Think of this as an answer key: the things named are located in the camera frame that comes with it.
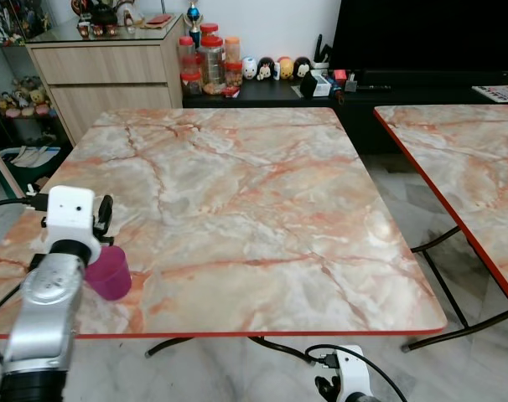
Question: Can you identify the purple plastic cup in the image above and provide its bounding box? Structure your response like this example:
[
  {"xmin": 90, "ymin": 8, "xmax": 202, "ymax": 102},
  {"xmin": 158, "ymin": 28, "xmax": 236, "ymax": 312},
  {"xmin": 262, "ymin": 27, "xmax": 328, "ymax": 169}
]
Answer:
[{"xmin": 85, "ymin": 245, "xmax": 132, "ymax": 301}]

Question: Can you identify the dark green basket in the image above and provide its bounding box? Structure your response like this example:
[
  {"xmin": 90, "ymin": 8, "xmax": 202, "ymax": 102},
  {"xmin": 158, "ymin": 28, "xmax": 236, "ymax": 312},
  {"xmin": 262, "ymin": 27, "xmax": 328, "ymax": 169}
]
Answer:
[{"xmin": 0, "ymin": 144, "xmax": 71, "ymax": 198}]

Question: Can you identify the marble top folding table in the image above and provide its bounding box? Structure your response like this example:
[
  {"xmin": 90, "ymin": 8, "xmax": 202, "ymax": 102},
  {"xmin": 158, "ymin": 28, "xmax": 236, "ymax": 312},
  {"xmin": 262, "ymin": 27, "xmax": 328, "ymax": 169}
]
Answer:
[
  {"xmin": 0, "ymin": 107, "xmax": 449, "ymax": 363},
  {"xmin": 373, "ymin": 102, "xmax": 508, "ymax": 353}
]

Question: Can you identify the light wooden drawer cabinet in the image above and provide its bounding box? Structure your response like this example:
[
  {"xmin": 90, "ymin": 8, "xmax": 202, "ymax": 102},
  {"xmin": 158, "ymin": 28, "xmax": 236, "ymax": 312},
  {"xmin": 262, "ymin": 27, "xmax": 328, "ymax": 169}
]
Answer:
[{"xmin": 26, "ymin": 17, "xmax": 186, "ymax": 143}]

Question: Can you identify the pile of plush toys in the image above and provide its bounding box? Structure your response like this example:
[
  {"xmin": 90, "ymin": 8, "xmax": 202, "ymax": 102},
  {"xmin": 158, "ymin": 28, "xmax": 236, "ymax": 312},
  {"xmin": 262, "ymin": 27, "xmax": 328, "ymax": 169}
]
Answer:
[{"xmin": 0, "ymin": 75, "xmax": 55, "ymax": 120}]

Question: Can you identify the printed magazine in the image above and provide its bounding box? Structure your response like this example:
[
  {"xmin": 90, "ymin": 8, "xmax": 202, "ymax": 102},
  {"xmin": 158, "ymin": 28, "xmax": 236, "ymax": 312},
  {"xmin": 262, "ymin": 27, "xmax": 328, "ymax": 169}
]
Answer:
[{"xmin": 472, "ymin": 84, "xmax": 508, "ymax": 104}]

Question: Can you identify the small red lid jar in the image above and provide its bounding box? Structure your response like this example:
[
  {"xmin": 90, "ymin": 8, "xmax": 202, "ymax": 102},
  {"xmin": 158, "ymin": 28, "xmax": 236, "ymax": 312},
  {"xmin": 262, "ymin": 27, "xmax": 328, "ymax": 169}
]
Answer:
[
  {"xmin": 180, "ymin": 71, "xmax": 203, "ymax": 95},
  {"xmin": 225, "ymin": 60, "xmax": 245, "ymax": 88}
]

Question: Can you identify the medium red lid jar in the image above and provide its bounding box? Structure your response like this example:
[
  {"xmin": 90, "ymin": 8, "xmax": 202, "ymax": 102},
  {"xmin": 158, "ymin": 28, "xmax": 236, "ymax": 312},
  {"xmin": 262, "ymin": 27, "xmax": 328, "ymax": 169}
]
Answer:
[{"xmin": 179, "ymin": 35, "xmax": 199, "ymax": 75}]

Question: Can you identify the dark teapot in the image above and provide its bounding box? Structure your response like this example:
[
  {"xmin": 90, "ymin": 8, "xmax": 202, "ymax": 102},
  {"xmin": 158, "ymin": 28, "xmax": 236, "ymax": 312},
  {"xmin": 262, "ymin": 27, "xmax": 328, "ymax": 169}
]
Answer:
[{"xmin": 86, "ymin": 3, "xmax": 122, "ymax": 28}]

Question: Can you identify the orange plastic jar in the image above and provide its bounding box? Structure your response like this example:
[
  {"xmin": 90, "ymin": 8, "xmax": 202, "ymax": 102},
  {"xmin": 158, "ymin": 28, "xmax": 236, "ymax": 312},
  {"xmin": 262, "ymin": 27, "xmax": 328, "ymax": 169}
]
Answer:
[{"xmin": 225, "ymin": 36, "xmax": 242, "ymax": 66}]

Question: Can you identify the black eared toy figurine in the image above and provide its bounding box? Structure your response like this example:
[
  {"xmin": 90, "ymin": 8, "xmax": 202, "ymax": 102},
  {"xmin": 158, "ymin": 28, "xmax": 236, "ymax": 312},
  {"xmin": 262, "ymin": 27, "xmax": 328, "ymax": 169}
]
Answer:
[{"xmin": 257, "ymin": 57, "xmax": 276, "ymax": 81}]

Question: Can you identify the blue globe trophy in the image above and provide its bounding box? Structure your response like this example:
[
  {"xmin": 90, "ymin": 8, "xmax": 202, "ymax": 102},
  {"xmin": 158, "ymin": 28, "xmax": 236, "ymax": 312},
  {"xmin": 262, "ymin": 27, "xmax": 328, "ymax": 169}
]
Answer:
[{"xmin": 186, "ymin": 0, "xmax": 203, "ymax": 47}]

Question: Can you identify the yellow toy figurine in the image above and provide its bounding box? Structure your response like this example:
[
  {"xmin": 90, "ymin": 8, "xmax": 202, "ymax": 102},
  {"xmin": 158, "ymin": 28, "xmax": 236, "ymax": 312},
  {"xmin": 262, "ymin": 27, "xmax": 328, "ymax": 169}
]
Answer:
[{"xmin": 277, "ymin": 57, "xmax": 295, "ymax": 81}]

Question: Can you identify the black television screen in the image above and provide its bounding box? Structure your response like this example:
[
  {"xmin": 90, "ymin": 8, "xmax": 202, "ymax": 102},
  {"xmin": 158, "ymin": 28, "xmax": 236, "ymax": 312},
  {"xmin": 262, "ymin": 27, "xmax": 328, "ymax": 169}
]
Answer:
[{"xmin": 331, "ymin": 0, "xmax": 508, "ymax": 73}]

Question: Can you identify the dark brown toy figurine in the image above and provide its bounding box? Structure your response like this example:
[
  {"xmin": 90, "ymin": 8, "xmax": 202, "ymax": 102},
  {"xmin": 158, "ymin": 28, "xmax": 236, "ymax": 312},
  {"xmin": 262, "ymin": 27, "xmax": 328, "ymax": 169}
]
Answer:
[{"xmin": 293, "ymin": 56, "xmax": 313, "ymax": 80}]

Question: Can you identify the white and black box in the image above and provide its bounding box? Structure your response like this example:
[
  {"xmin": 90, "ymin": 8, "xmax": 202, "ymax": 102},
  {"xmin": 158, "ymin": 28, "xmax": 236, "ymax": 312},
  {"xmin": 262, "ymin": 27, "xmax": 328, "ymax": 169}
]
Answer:
[{"xmin": 301, "ymin": 71, "xmax": 340, "ymax": 98}]

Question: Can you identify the black desk stand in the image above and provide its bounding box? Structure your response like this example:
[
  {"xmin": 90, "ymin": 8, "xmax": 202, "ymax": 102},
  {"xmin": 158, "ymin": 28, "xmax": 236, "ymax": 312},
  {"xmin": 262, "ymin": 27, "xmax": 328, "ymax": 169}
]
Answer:
[{"xmin": 314, "ymin": 34, "xmax": 333, "ymax": 69}]

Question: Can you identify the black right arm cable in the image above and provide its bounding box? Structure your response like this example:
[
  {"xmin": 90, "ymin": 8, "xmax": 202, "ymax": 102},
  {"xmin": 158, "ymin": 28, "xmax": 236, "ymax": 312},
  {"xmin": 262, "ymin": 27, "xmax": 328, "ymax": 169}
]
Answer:
[{"xmin": 304, "ymin": 343, "xmax": 410, "ymax": 402}]

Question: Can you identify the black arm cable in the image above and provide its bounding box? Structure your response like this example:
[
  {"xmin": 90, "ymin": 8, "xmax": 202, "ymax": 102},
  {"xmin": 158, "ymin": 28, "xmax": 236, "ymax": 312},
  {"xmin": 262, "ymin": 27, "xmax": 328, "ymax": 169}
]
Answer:
[
  {"xmin": 304, "ymin": 343, "xmax": 410, "ymax": 402},
  {"xmin": 0, "ymin": 193, "xmax": 50, "ymax": 212}
]

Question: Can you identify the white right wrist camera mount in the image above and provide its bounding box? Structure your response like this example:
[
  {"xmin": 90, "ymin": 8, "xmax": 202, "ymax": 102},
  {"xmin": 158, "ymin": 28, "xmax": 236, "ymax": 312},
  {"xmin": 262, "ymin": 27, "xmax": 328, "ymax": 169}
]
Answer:
[{"xmin": 333, "ymin": 344, "xmax": 373, "ymax": 401}]

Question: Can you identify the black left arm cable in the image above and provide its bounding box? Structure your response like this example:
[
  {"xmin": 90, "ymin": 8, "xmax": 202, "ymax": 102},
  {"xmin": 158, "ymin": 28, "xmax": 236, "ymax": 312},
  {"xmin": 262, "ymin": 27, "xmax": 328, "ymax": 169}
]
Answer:
[{"xmin": 0, "ymin": 193, "xmax": 50, "ymax": 212}]

